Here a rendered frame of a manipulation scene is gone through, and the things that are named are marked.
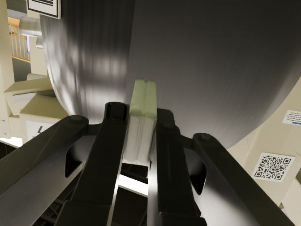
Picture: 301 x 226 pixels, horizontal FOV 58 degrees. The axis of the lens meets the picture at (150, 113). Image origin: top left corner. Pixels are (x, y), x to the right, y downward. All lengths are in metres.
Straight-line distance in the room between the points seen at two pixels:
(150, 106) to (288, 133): 0.50
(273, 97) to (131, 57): 0.16
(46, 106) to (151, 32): 0.75
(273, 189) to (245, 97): 0.44
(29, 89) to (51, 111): 0.15
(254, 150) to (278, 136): 0.06
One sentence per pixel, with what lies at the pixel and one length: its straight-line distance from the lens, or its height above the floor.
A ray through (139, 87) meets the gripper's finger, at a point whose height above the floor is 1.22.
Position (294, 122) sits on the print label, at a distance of 0.61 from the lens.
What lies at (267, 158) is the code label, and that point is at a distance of 0.65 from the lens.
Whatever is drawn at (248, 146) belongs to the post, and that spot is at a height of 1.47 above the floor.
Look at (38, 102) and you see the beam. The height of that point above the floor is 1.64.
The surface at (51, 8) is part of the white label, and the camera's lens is 0.29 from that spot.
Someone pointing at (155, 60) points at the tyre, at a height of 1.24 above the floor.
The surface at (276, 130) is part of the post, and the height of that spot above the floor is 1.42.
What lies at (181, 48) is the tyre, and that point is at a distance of 0.27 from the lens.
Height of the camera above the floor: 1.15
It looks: 30 degrees up
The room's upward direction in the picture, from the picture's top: 170 degrees counter-clockwise
